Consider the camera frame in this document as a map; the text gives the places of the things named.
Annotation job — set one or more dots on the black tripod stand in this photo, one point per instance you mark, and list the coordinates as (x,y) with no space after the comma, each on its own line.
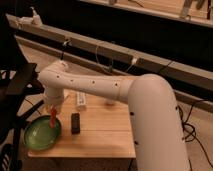
(18,79)

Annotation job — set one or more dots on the black remote control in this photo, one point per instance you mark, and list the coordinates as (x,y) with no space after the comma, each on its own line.
(75,123)

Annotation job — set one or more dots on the white tube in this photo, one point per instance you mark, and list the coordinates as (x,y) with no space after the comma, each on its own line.
(81,100)

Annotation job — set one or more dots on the grey long rail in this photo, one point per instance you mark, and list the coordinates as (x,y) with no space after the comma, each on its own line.
(174,71)

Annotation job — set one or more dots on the white clamp on rail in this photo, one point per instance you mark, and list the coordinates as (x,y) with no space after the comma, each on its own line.
(35,19)

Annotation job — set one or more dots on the green ceramic bowl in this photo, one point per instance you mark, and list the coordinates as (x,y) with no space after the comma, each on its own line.
(39,135)

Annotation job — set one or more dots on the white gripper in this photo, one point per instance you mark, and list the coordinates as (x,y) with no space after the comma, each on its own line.
(53,100)

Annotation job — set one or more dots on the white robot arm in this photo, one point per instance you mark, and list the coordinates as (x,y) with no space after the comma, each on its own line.
(157,129)

